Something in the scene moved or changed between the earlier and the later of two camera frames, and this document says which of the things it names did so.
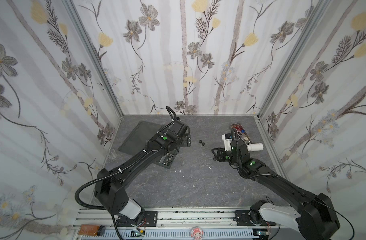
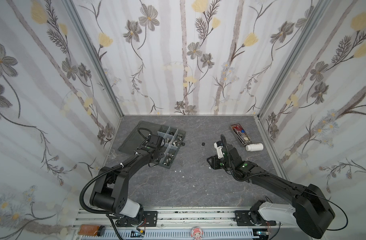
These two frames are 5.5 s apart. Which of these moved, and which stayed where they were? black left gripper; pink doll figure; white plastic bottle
Moved: black left gripper
Stayed: pink doll figure; white plastic bottle
